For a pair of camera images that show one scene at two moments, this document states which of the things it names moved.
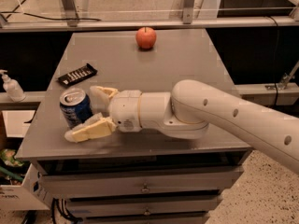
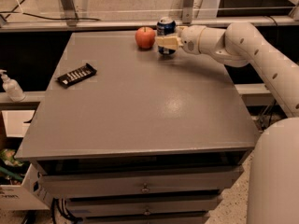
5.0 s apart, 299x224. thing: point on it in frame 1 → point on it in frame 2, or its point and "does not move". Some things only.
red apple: (146, 37) does not move
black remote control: (78, 75) does not move
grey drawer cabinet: (125, 176) does not move
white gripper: (125, 109) → (192, 39)
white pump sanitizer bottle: (12, 88) does not move
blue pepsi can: (76, 106) → (165, 27)
